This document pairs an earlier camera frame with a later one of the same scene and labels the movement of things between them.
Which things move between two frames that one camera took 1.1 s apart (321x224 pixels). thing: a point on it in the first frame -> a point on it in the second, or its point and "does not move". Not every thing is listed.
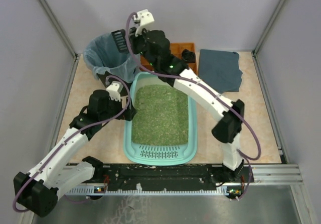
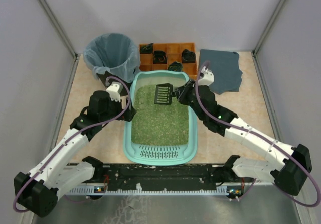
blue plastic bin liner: x=101 y=53 does not move
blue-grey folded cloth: x=220 y=69 does not move
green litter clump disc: x=141 y=100 does not move
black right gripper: x=133 y=36 -> x=183 y=95
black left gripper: x=128 y=111 does not move
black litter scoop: x=120 y=37 -> x=164 y=93
